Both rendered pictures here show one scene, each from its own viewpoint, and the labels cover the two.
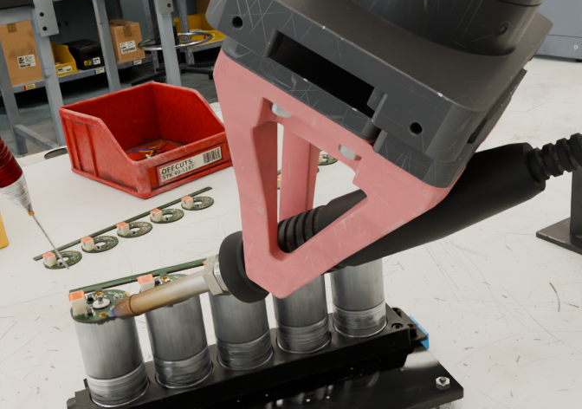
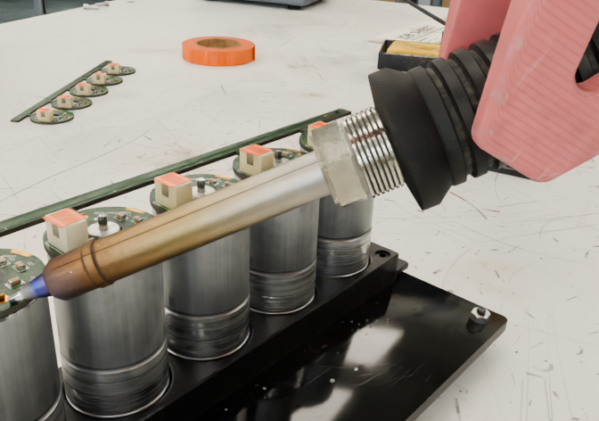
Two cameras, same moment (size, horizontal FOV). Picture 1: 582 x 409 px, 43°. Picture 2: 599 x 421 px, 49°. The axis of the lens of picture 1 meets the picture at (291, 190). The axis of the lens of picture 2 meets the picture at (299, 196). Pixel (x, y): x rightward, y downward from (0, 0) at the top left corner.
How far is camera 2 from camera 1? 19 cm
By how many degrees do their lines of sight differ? 31
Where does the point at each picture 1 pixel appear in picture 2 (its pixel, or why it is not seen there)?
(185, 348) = (148, 339)
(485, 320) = (424, 238)
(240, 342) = (223, 311)
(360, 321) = (354, 253)
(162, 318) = (112, 289)
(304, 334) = (299, 282)
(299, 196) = not seen: outside the picture
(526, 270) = not seen: hidden behind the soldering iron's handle
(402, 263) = not seen: hidden behind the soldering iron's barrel
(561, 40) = not seen: outside the picture
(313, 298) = (314, 224)
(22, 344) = not seen: outside the picture
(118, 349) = (32, 367)
